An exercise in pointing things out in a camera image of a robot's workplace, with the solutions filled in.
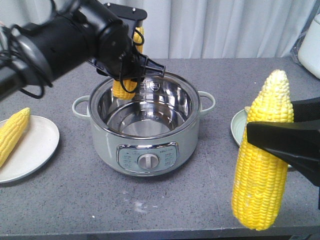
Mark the grey pleated curtain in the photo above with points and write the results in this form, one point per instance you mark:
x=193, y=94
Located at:
x=187, y=29

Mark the bright yellow corn cob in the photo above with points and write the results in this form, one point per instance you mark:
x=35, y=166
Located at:
x=260, y=177

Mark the sage green electric cooking pot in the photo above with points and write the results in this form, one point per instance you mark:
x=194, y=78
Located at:
x=151, y=134

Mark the light green round plate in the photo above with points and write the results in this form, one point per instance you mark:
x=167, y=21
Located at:
x=238, y=124

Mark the white appliance at right edge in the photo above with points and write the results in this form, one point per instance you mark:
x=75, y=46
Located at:
x=309, y=51

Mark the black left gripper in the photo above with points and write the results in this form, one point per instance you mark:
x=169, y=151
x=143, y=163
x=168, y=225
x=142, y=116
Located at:
x=117, y=51

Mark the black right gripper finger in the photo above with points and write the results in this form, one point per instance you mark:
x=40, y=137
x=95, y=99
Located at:
x=296, y=143
x=306, y=110

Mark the white round plate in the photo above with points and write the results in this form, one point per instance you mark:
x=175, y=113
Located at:
x=35, y=147

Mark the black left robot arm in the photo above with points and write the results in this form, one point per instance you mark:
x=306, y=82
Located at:
x=83, y=31

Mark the pale orange-yellow corn cob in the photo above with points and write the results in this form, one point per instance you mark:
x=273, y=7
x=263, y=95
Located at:
x=126, y=89

